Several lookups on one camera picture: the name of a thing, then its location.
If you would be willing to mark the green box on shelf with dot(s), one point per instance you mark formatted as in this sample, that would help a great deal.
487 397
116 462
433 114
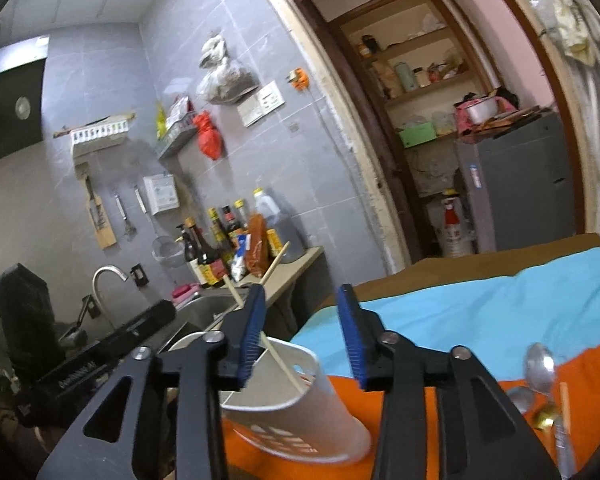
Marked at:
416 134

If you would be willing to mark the wire wall basket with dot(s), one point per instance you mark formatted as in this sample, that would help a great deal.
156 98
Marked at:
176 137

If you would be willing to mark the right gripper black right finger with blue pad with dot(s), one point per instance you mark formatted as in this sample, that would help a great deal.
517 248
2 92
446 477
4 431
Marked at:
437 402

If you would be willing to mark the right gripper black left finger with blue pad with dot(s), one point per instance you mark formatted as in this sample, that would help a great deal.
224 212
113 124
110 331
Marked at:
118 434

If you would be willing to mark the clear bag dried goods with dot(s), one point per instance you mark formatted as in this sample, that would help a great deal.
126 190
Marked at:
226 80

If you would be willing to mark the white wall socket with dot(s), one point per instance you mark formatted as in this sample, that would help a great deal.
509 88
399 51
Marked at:
265 101

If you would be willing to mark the white perforated utensil holder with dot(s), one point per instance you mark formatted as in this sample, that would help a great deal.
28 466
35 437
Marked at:
307 424

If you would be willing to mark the silver spoon plain handle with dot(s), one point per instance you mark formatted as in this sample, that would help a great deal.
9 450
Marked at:
522 397

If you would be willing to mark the orange wall hook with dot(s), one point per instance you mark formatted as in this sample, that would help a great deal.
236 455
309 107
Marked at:
299 79

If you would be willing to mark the light blue cloth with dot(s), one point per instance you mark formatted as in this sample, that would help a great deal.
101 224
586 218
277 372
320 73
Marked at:
556 304

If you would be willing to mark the wooden chopstick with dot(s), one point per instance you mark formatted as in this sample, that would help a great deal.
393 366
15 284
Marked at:
265 278
264 340

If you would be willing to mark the large ornate silver spoon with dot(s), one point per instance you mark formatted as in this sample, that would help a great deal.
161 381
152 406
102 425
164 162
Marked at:
540 373

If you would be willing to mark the red plastic bag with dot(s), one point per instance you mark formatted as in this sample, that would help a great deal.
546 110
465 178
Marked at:
210 141

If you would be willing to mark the chrome sink faucet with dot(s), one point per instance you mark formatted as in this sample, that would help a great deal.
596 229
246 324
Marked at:
102 289

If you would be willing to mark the black range hood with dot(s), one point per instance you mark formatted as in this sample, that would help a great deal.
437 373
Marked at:
22 68

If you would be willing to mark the grey refrigerator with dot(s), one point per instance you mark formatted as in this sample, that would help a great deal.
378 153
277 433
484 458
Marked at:
519 185

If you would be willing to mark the white paper box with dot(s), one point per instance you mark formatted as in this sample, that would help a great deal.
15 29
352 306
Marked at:
161 193

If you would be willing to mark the white wall rack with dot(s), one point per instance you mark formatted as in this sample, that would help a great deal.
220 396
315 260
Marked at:
107 132

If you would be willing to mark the wire mesh strainer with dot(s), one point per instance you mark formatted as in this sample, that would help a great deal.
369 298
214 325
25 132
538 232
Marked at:
165 250

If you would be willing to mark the long gold teaspoon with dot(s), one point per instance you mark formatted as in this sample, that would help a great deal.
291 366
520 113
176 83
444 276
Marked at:
545 416

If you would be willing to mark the red white bottle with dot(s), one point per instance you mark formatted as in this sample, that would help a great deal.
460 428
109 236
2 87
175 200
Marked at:
450 225

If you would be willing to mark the dark soy sauce bottle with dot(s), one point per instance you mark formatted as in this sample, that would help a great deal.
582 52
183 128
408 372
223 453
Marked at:
209 259

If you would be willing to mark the orange sauce packet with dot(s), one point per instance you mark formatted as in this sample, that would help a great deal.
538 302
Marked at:
257 257

